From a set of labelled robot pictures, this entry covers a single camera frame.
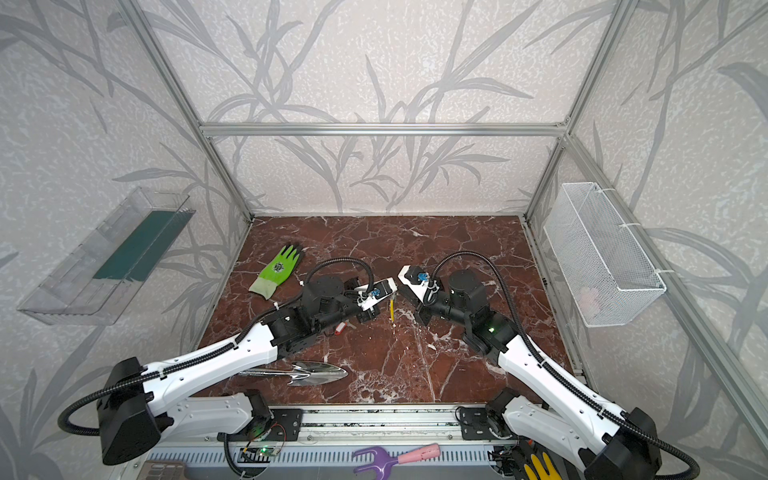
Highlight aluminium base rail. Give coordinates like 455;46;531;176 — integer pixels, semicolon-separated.
122;403;634;448

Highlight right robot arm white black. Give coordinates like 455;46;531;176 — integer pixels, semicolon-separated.
398;265;701;479

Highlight white wire basket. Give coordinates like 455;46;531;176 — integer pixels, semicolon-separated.
544;182;667;328

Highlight clear plastic wall tray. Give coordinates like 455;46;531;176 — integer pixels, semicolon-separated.
18;187;196;326

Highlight silver garden trowel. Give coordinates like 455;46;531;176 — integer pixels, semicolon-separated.
238;361;348;387

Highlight small green circuit board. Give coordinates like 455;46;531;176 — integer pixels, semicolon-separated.
240;446;282;463

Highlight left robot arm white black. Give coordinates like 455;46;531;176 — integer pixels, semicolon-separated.
57;258;397;465

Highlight green work glove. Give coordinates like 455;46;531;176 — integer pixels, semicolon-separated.
248;244;303;300

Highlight yellow black glove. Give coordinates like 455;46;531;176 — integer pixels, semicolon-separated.
511;440;568;480

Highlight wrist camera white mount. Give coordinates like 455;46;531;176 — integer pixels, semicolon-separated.
398;265;439;305
354;277;397;311

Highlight purple pink garden fork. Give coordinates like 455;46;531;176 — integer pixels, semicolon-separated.
352;444;441;480

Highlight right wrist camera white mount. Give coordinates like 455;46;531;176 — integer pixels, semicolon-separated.
398;265;439;305

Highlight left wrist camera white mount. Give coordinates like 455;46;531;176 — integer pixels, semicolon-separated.
354;277;397;311

